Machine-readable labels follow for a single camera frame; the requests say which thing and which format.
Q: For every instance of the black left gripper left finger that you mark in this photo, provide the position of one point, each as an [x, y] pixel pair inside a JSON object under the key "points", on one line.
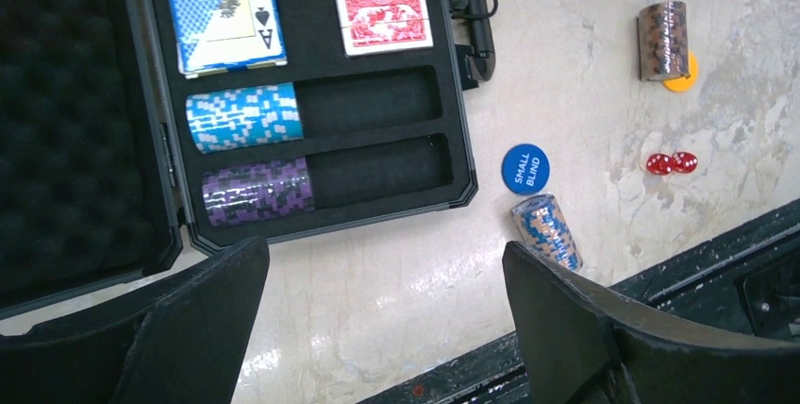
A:
{"points": [[180, 339]]}

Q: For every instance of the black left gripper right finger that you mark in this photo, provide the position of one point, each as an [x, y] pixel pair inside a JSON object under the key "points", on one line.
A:
{"points": [[582, 342]]}

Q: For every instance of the blue tan chip stack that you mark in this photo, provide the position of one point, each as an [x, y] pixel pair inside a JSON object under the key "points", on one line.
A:
{"points": [[543, 227]]}

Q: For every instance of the brown black chip stack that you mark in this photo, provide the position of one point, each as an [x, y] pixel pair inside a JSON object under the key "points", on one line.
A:
{"points": [[663, 41]]}

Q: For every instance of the black poker set case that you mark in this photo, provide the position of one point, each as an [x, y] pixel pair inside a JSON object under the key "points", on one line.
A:
{"points": [[99, 174]]}

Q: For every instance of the purple chip stack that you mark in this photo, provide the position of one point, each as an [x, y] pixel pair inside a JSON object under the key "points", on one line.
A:
{"points": [[256, 192]]}

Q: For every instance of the blue small blind button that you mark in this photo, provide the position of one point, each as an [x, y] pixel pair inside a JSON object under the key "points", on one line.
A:
{"points": [[525, 169]]}

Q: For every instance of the red die left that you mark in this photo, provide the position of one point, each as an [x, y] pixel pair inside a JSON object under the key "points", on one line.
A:
{"points": [[660, 164]]}

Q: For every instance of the red die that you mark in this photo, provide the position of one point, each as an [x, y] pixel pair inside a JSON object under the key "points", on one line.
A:
{"points": [[684, 162], [660, 164]]}

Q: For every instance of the red die right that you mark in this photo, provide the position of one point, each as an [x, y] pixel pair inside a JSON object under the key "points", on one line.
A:
{"points": [[684, 162]]}

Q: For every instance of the light blue chip stack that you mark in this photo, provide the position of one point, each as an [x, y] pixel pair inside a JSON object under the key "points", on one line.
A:
{"points": [[244, 117]]}

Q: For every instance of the orange dealer button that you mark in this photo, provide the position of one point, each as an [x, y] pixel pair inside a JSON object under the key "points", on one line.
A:
{"points": [[683, 84]]}

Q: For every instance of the blue playing card deck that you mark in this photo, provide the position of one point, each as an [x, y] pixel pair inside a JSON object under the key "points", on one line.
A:
{"points": [[215, 36]]}

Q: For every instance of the red playing card deck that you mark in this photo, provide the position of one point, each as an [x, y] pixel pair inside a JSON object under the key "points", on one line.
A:
{"points": [[383, 26]]}

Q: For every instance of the black table front rail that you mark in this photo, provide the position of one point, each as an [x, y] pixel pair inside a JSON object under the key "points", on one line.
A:
{"points": [[745, 281]]}

